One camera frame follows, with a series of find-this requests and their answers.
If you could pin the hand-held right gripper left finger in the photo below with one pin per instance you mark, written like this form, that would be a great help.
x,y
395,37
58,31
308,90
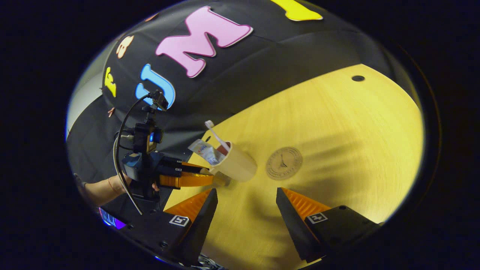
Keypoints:
x,y
198,225

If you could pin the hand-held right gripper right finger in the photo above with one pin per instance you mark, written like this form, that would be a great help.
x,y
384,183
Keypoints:
x,y
290,221

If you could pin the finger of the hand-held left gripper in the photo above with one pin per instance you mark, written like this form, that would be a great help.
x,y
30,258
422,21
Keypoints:
x,y
187,180
193,167

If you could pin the white toothpaste tube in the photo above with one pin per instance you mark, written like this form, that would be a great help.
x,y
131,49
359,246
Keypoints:
x,y
206,150

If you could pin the pink toothbrush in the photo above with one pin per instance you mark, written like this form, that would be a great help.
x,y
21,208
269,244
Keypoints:
x,y
217,137

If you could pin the round brown coaster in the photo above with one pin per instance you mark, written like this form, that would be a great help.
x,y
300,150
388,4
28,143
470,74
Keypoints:
x,y
284,163

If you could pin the wooden desktop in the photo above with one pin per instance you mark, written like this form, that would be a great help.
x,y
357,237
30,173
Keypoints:
x,y
337,131

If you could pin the orange clip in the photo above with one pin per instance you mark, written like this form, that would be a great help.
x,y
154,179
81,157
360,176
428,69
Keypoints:
x,y
111,111

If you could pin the black backdrop cloth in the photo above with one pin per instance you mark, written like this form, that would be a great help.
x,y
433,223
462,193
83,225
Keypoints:
x,y
262,67

